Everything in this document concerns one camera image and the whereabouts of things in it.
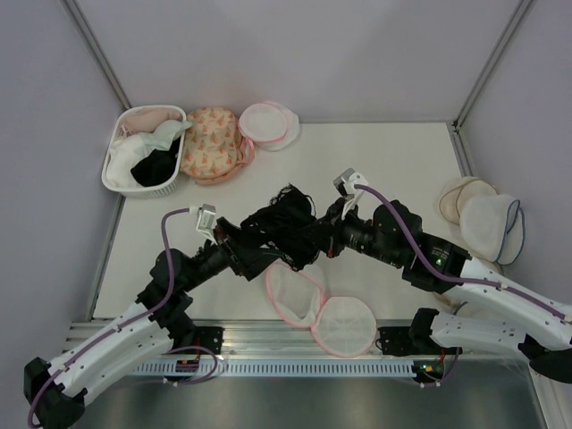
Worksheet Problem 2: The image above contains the white bag blue trim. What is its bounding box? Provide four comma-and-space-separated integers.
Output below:
459, 194, 526, 265

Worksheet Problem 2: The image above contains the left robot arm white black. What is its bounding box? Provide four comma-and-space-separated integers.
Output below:
23, 207, 284, 428

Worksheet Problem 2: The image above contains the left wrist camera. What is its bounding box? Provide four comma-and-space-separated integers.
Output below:
189, 204, 217, 245

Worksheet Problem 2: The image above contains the round mesh bag pink trim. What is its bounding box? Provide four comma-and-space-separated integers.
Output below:
265, 263, 377, 358

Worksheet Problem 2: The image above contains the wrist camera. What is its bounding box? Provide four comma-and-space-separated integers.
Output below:
189, 204, 217, 245
332, 168, 368, 220

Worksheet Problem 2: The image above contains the floral peach laundry bag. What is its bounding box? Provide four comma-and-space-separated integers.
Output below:
180, 106, 256, 186

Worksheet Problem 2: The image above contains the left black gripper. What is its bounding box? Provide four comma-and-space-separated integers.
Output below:
181, 216, 283, 291

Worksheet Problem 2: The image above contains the white slotted cable duct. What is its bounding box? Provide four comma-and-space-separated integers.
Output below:
131, 358, 416, 378

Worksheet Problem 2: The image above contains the left aluminium frame post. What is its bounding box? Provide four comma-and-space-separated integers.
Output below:
60, 0, 132, 110

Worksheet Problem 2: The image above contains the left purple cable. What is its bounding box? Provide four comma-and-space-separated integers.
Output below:
26, 206, 221, 428

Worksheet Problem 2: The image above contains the white bra in basket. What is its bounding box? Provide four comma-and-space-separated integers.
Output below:
105, 134, 148, 189

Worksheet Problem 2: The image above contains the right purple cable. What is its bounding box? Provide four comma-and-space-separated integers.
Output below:
355, 183, 572, 390

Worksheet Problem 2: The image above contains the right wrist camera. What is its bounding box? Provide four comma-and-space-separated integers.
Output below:
332, 168, 368, 220

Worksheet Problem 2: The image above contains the aluminium frame post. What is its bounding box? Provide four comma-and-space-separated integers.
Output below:
60, 0, 132, 110
451, 0, 536, 133

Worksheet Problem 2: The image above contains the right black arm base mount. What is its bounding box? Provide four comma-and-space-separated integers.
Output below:
375, 308, 443, 358

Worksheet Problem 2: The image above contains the purple cable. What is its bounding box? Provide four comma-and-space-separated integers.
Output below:
26, 206, 221, 428
355, 183, 572, 390

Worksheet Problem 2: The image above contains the black lace bra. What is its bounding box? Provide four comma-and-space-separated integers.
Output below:
240, 184, 333, 271

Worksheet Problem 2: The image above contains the mint green bra in basket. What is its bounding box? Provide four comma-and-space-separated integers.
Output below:
140, 120, 191, 151

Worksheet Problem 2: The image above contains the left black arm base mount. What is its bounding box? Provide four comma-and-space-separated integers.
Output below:
167, 315, 224, 354

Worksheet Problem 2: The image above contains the pale pink bra in basket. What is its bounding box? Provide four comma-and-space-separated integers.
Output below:
122, 107, 181, 134

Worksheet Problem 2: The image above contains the aluminium mounting rail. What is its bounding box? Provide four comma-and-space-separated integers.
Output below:
65, 317, 461, 358

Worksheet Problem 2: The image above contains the right aluminium frame post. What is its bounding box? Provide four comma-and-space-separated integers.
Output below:
451, 0, 536, 133

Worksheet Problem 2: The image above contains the black bra in basket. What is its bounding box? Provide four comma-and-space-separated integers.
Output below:
130, 138, 181, 188

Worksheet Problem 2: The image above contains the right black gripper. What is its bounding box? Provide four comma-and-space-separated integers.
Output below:
299, 197, 403, 267

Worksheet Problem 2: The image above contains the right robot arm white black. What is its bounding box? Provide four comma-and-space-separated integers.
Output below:
320, 198, 571, 383

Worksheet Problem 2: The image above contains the white plastic laundry basket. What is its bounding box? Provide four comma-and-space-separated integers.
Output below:
101, 105, 187, 198

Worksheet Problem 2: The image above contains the white round bag pink trim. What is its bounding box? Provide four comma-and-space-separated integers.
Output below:
239, 101, 300, 152

